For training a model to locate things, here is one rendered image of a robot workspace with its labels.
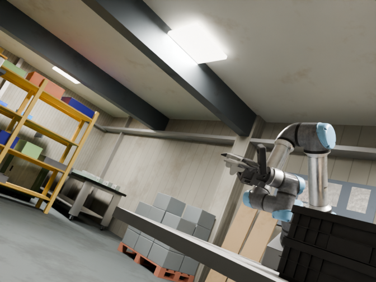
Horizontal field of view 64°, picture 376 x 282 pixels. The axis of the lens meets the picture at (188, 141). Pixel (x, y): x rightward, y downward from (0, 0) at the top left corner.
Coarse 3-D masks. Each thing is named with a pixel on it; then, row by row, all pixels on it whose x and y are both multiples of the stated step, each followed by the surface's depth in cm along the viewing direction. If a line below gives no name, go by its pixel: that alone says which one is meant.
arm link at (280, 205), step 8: (280, 192) 121; (264, 200) 125; (272, 200) 123; (280, 200) 120; (288, 200) 119; (264, 208) 125; (272, 208) 122; (280, 208) 119; (288, 208) 119; (272, 216) 121; (280, 216) 118; (288, 216) 118
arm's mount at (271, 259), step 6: (276, 240) 165; (270, 246) 161; (276, 246) 160; (282, 246) 159; (270, 252) 160; (276, 252) 157; (264, 258) 160; (270, 258) 158; (276, 258) 156; (264, 264) 159; (270, 264) 157; (276, 264) 155
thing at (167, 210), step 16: (160, 192) 465; (144, 208) 472; (160, 208) 448; (176, 208) 452; (192, 208) 454; (176, 224) 412; (192, 224) 428; (208, 224) 451; (128, 240) 462; (144, 240) 439; (144, 256) 424; (160, 256) 406; (176, 256) 412; (160, 272) 394; (176, 272) 414; (192, 272) 436
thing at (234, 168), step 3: (225, 159) 114; (228, 159) 114; (231, 159) 114; (228, 162) 114; (231, 162) 114; (234, 162) 114; (237, 162) 114; (240, 162) 115; (243, 162) 117; (231, 165) 114; (234, 165) 114; (237, 165) 114; (231, 168) 115; (234, 168) 115; (237, 168) 116; (240, 168) 116; (243, 168) 116; (231, 171) 115; (234, 171) 116; (237, 171) 116; (240, 171) 117; (231, 174) 116
